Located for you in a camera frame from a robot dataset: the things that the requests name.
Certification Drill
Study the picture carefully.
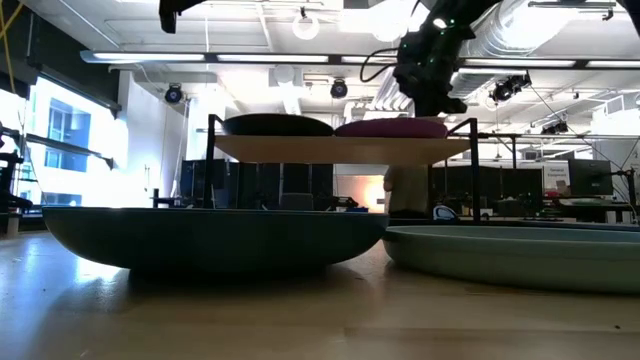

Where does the long ceiling light bar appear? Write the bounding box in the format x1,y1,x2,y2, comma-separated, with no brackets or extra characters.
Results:
79,48,640,70

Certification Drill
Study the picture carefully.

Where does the dark green plate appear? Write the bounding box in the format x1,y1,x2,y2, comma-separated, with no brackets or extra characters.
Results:
41,205,391,274

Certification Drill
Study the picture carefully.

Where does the white sign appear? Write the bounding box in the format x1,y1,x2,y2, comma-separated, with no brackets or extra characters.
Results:
543,160,571,194

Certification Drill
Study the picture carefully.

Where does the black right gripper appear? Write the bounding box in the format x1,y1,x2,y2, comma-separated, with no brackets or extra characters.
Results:
392,21,477,119

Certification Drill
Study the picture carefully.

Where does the dark background table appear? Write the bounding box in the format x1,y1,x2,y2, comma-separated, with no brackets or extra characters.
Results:
544,196,640,225

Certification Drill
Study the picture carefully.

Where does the black plate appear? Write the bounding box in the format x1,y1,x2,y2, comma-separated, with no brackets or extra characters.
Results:
222,112,336,138

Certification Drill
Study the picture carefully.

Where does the maroon plate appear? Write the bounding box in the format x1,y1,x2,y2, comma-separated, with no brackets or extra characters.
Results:
333,116,450,140

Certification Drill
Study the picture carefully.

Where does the large bright window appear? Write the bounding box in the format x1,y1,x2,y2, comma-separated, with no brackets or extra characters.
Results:
0,74,124,210

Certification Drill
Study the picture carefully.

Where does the blue and white object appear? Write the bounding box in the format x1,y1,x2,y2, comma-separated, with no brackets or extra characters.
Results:
432,203,459,222

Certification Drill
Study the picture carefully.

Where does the wooden shelf with black legs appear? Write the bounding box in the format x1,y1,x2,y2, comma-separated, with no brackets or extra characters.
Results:
202,113,483,224

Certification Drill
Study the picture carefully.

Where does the black cable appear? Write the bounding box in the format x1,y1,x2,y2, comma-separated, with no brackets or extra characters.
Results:
358,46,401,84

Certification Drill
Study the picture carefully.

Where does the dark office partition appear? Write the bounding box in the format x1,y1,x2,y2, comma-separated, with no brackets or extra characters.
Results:
430,166,545,214
179,158,335,210

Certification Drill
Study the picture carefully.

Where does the pale green plate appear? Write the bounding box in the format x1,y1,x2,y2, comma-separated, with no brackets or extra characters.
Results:
382,224,640,296

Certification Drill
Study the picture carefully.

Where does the black equipment stand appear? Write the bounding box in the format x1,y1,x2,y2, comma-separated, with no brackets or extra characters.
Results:
0,122,35,236

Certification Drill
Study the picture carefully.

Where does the white ring lamp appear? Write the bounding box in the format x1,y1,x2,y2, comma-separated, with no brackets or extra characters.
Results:
291,5,321,41

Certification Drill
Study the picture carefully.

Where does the yellow cable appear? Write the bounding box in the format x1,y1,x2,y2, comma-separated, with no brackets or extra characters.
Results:
0,0,25,96

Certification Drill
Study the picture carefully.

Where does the silver air duct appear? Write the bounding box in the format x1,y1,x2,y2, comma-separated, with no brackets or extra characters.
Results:
447,0,556,99

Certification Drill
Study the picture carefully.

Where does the person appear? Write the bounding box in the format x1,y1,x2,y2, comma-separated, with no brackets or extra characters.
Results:
382,164,432,218

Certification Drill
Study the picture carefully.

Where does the black computer monitor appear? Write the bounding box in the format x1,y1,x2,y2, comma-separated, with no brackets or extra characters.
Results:
568,158,615,197

